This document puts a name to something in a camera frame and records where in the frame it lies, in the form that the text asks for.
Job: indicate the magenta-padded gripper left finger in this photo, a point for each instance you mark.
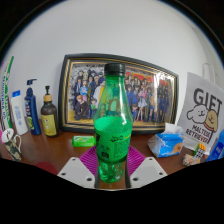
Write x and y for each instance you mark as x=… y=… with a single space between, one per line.
x=75 y=170

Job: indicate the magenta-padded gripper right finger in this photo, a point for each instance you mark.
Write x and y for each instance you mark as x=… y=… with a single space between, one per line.
x=150 y=170

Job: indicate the green plastic drink bottle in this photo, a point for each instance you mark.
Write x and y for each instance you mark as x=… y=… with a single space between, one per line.
x=112 y=133

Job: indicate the small green packet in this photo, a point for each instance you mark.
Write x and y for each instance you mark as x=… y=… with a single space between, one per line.
x=83 y=141

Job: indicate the blue tissue pack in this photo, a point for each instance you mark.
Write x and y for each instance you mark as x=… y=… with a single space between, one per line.
x=166 y=143

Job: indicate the small patterned pouch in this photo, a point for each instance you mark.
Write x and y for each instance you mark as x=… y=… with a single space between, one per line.
x=190 y=160

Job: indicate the small colourful puzzle cube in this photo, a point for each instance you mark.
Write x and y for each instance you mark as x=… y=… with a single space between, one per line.
x=200 y=151

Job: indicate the brown pump bottle yellow label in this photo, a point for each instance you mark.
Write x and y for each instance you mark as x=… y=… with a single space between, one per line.
x=49 y=120

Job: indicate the camouflage mug with white inside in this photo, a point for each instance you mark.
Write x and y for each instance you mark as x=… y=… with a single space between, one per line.
x=13 y=148

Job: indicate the blue detergent bottle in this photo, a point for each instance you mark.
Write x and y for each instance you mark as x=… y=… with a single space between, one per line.
x=217 y=148

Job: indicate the dark blue pump bottle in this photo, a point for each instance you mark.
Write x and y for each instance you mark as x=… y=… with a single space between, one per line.
x=32 y=110

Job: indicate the black-framed group picture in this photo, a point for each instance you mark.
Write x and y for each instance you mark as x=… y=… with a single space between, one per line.
x=83 y=93

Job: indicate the white paper gift bag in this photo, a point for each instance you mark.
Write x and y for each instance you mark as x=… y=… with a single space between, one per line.
x=200 y=110

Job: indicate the white bottle with blue cap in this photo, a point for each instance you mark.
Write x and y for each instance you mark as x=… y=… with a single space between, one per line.
x=19 y=115

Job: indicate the long white and green box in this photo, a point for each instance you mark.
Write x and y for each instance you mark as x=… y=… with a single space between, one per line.
x=6 y=96

